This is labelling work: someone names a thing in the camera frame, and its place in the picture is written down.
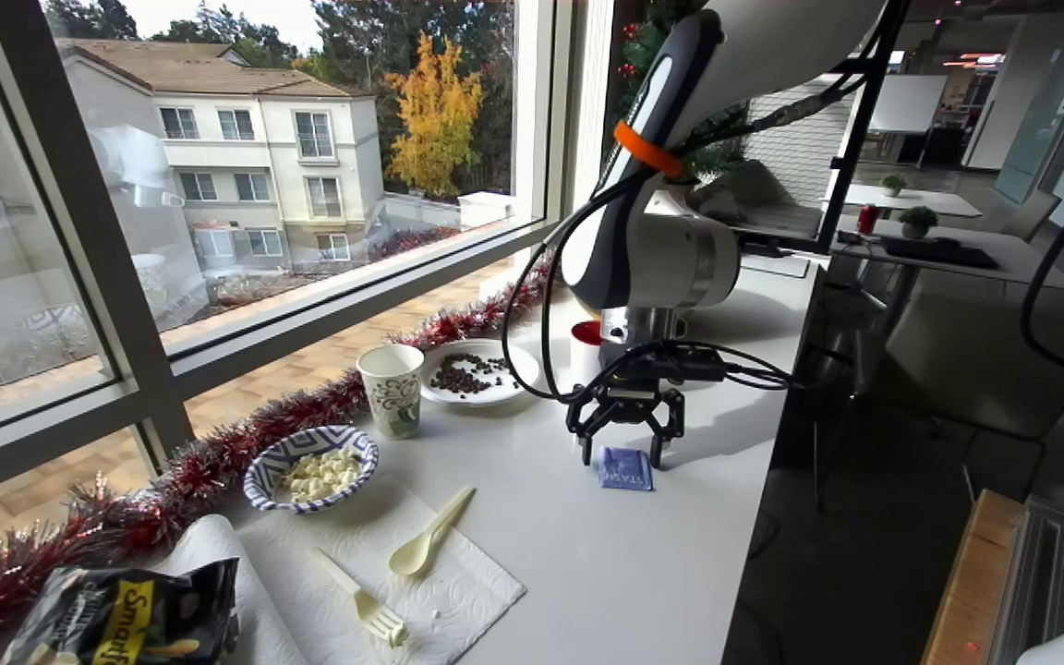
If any black and yellow chip bag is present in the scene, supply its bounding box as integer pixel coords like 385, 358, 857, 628
0, 554, 244, 665

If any blue patterned bowl with food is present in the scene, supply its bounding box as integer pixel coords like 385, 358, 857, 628
241, 420, 380, 518

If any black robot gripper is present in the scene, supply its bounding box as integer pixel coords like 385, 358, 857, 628
563, 353, 691, 473

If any cream plastic fork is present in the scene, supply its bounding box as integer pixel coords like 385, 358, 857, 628
316, 550, 414, 649

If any red tinsel garland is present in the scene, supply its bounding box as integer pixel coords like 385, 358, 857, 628
0, 257, 563, 652

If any orange cable strap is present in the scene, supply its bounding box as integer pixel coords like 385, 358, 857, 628
611, 118, 691, 186

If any white plate with dark food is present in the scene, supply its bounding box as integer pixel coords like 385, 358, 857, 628
417, 336, 547, 410

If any patterned paper cup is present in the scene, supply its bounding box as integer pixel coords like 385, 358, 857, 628
354, 340, 430, 443

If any blue sachet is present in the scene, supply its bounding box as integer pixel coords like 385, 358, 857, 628
595, 443, 659, 494

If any small potted green plant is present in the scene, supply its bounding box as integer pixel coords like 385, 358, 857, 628
893, 202, 942, 244

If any black metal stand pole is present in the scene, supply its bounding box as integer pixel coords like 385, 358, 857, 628
815, 0, 914, 253

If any white paper napkin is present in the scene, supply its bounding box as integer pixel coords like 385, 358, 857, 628
281, 491, 529, 665

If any cream plastic spoon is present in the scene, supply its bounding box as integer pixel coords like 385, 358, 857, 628
385, 479, 481, 585

